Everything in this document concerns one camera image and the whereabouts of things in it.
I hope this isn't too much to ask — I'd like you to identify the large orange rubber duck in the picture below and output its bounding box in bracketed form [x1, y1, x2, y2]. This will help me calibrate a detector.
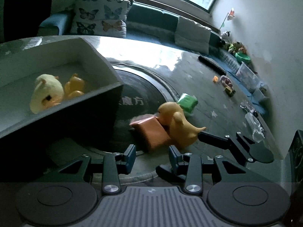
[157, 102, 206, 148]

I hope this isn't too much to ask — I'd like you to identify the orange bean bag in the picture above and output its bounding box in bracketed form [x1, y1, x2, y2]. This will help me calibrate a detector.
[129, 114, 175, 153]

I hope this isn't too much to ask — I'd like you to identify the green bean bag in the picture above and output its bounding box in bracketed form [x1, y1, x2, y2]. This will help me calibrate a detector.
[177, 93, 198, 113]

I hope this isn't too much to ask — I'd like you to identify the small yellow rubber duck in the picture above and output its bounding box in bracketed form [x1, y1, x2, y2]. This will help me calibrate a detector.
[64, 73, 85, 100]

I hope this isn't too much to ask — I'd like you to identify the yellow plush chick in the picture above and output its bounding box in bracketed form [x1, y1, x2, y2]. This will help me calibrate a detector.
[30, 74, 64, 114]

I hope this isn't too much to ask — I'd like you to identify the black round turntable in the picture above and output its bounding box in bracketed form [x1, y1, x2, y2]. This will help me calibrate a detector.
[88, 64, 176, 185]

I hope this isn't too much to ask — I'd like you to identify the clear plastic bag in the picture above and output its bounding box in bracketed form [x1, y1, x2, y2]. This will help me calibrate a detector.
[240, 100, 265, 143]

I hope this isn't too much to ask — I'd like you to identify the yellow toy truck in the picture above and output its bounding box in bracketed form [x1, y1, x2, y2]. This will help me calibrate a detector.
[224, 86, 236, 97]

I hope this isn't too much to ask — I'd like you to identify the small orange toy block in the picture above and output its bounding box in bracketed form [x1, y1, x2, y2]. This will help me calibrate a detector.
[213, 76, 218, 83]

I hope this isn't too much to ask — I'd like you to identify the black remote control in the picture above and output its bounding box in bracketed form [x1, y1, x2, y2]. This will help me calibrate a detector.
[198, 55, 226, 76]

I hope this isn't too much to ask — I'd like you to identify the clear plastic storage box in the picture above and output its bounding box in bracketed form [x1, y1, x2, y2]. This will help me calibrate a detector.
[236, 62, 260, 93]

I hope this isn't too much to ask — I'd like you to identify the white cardboard box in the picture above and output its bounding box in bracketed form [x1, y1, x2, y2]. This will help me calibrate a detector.
[1, 38, 123, 137]

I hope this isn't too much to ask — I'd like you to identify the green plastic bowl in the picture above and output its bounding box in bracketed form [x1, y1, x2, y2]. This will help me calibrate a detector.
[235, 53, 251, 64]

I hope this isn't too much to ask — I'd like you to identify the stuffed toys pile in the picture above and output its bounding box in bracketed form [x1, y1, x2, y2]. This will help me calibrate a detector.
[220, 31, 247, 56]

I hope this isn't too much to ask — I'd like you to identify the white folded cushion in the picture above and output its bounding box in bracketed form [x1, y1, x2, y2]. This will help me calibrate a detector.
[175, 16, 211, 54]

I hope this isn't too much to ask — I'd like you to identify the dark green sofa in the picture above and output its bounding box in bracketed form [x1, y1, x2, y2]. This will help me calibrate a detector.
[37, 2, 268, 114]

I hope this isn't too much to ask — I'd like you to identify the butterfly print pillow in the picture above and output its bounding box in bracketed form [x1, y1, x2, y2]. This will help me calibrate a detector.
[70, 0, 134, 38]

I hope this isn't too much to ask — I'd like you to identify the small flag on stick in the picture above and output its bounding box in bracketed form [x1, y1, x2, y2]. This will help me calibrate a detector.
[219, 8, 235, 30]

